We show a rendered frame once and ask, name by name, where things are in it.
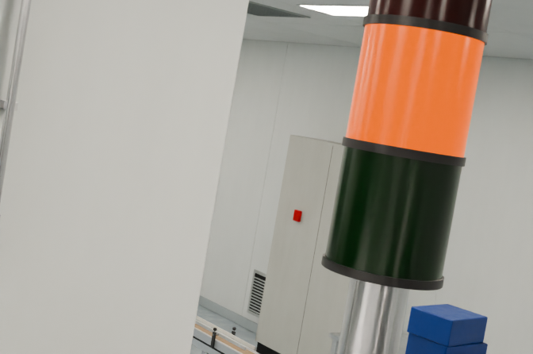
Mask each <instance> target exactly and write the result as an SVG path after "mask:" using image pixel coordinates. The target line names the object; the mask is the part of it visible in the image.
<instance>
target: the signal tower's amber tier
mask: <svg viewBox="0 0 533 354"><path fill-rule="evenodd" d="M484 45H485V44H484V42H482V41H480V40H477V39H474V38H471V37H466V36H463V35H459V34H455V33H449V32H444V31H439V30H434V29H425V28H420V27H413V26H407V25H391V24H368V25H365V29H364V34H363V39H362V47H361V52H360V57H359V65H358V70H357V75H356V79H355V88H354V93H353V97H352V102H351V111H350V115H349V120H348V125H347V133H346V137H348V138H352V139H356V140H364V141H368V142H373V143H377V144H385V145H390V146H395V147H399V148H408V149H413V150H418V151H423V152H432V153H437V154H442V155H448V156H457V157H464V155H465V150H466V142H467V137H468V132H469V128H470V120H471V115H472V111H473V106H474V98H475V94H476V89H477V81H478V76H479V71H480V67H481V59H482V54H483V50H484Z"/></svg>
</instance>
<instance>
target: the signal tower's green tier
mask: <svg viewBox="0 0 533 354"><path fill-rule="evenodd" d="M461 172H462V167H459V166H453V165H447V164H438V163H432V162H427V161H422V160H413V159H408V158H404V157H399V156H391V155H386V154H381V153H376V152H369V151H365V150H361V149H357V148H349V147H346V146H344V147H343V156H342V161H341V165H340V170H339V179H338V183H337V188H336V197H335V201H334V206H333V211H332V219H331V224H330V229H329V234H328V243H327V248H326V252H325V256H326V257H327V258H328V259H329V260H331V261H333V262H335V263H338V264H341V265H343V266H346V267H350V268H354V269H356V270H360V271H365V272H369V273H373V274H376V275H384V276H389V277H394V278H399V279H411V280H419V281H435V280H440V279H441V278H442V277H443V269H444V264H445V259H446V254H447V246H448V242H449V237H450V233H451V225H452V220H453V216H454V208H455V203H456V198H457V193H458V185H459V181H460V176H461Z"/></svg>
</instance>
